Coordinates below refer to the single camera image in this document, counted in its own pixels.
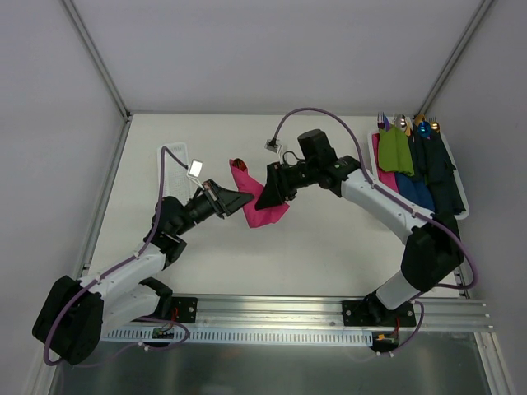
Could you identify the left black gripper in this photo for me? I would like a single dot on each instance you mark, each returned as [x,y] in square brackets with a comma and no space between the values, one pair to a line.
[215,199]

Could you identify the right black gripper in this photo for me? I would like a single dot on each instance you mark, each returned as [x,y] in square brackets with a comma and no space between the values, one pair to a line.
[278,183]

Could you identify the gold ornate spoon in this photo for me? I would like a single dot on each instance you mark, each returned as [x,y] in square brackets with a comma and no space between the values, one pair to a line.
[239,164]

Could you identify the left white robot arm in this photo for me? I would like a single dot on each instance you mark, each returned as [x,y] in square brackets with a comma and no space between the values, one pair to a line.
[77,313]

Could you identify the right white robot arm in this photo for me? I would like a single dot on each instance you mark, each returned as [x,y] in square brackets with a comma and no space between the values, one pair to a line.
[430,240]

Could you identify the green rolled napkin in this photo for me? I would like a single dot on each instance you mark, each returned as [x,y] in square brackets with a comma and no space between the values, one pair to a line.
[394,154]

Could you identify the blue rolled napkin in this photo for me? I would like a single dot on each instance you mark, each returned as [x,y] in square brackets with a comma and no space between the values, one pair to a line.
[415,191]

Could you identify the dark navy rolled napkin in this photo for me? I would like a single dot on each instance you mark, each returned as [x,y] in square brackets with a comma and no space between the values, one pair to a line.
[418,157]

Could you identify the dark teal rolled napkin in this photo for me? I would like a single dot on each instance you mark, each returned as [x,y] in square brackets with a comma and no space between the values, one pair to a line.
[440,176]

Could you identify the white napkin tray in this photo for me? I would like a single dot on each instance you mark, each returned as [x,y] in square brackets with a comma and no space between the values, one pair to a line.
[415,163]

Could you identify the white slotted cutlery basket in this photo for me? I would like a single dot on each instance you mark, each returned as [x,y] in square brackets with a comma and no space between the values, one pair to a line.
[176,183]

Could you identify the purple fork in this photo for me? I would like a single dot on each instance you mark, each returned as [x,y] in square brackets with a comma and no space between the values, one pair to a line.
[382,121]

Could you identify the silver spoon in tray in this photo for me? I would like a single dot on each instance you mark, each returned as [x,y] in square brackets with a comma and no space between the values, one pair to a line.
[402,123]

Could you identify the blue spoon in tray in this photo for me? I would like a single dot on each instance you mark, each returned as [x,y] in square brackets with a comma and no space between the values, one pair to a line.
[424,129]

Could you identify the gold spoon in tray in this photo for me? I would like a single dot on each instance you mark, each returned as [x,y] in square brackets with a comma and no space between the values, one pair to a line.
[435,126]

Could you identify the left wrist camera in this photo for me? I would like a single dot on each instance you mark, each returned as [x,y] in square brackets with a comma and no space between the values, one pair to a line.
[193,172]

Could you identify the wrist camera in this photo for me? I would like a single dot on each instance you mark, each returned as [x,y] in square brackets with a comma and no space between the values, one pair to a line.
[275,146]
[193,172]

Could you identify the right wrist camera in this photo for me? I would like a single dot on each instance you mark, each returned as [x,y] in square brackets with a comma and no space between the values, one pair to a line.
[275,146]

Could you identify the aluminium mounting rail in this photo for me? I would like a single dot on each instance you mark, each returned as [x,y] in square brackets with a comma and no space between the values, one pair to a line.
[320,313]

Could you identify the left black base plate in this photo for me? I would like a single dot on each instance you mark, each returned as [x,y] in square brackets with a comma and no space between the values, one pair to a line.
[183,309]

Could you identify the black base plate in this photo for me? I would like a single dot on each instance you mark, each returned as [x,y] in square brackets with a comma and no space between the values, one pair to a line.
[183,309]
[370,312]

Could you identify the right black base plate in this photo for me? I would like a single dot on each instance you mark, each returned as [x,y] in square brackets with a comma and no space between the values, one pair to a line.
[370,312]

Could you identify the white slotted cable duct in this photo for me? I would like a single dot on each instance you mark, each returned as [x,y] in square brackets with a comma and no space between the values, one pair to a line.
[251,336]

